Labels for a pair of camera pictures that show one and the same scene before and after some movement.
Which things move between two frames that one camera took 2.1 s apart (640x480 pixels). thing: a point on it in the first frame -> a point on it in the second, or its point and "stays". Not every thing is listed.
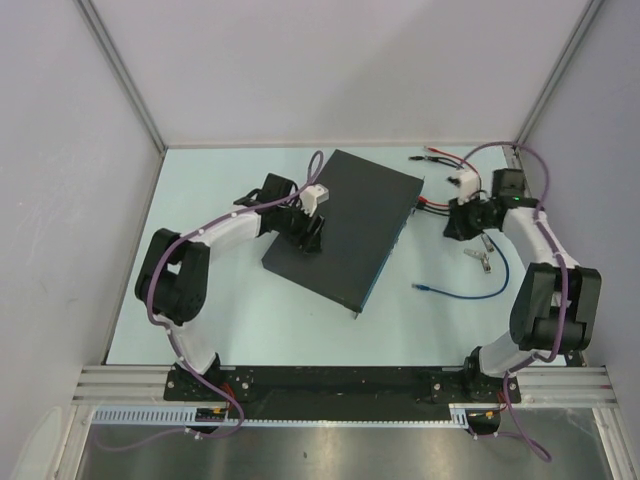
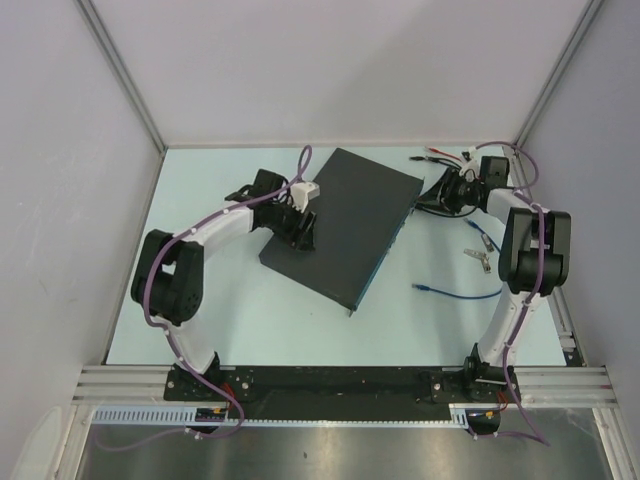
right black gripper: x=455 y=227 -> x=445 y=202
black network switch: x=367 y=213 stays
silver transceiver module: x=486 y=263 stays
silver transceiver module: x=473 y=252 stays
